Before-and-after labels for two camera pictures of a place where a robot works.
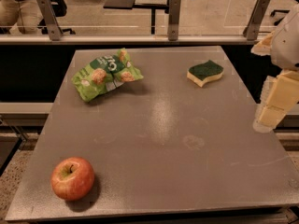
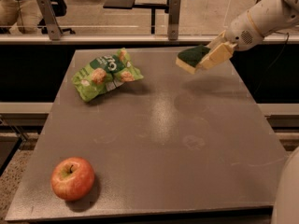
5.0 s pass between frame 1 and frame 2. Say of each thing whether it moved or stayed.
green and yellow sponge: moved
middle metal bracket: stayed
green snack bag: stayed
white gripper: moved
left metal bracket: stayed
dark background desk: stayed
